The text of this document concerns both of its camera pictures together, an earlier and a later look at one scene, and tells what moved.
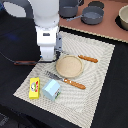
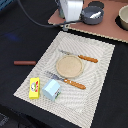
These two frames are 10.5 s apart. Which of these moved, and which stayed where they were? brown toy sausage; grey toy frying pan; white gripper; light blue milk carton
Moved: white gripper
Stayed: light blue milk carton; brown toy sausage; grey toy frying pan
